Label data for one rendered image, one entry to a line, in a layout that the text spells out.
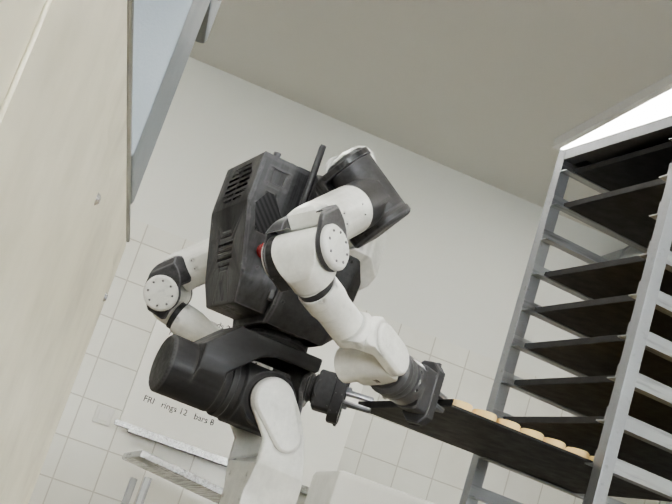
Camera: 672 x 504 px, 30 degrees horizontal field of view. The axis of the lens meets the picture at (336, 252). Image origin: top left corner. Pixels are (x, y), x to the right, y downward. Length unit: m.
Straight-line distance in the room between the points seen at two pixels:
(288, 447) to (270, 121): 4.29
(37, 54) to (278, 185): 1.97
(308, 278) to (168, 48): 1.23
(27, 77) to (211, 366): 1.93
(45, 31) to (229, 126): 6.05
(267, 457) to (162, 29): 1.58
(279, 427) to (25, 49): 1.97
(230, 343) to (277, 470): 0.25
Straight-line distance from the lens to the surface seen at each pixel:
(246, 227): 2.33
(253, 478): 2.35
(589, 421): 2.64
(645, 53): 5.13
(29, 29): 0.40
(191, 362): 2.31
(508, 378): 2.93
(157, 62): 0.83
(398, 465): 6.46
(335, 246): 2.03
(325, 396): 2.67
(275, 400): 2.34
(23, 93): 0.41
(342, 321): 2.10
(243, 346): 2.34
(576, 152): 3.06
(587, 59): 5.28
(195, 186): 6.34
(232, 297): 2.34
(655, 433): 2.64
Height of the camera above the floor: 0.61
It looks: 15 degrees up
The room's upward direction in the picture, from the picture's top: 18 degrees clockwise
